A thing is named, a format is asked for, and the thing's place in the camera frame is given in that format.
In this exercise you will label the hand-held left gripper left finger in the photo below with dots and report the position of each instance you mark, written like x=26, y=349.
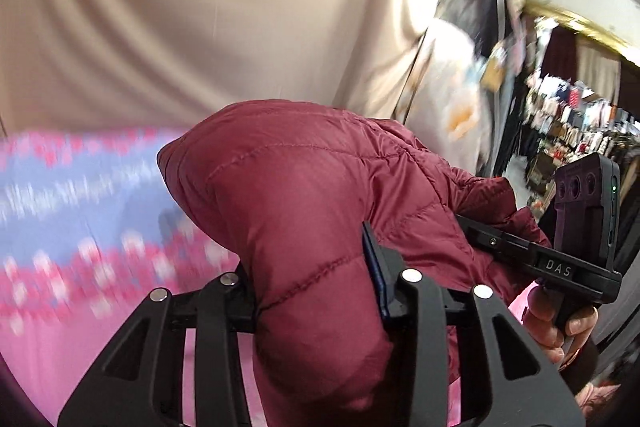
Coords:
x=235, y=302

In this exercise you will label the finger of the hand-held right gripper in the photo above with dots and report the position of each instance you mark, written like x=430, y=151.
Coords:
x=480, y=234

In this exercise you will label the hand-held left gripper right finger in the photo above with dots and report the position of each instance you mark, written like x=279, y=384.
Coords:
x=372, y=264

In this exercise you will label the maroon puffer jacket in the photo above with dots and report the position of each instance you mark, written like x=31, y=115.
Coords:
x=325, y=217

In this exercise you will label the rack of displayed clothes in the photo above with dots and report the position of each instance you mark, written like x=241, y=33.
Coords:
x=585, y=122

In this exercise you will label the person's right hand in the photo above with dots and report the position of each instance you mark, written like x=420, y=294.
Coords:
x=542, y=322

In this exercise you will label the hanging white garment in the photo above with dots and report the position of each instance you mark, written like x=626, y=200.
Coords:
x=450, y=97

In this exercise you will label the purple pink floral blanket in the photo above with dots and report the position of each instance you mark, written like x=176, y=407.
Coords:
x=90, y=227

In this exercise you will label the beige curtain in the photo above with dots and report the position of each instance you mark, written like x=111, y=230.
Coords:
x=210, y=12

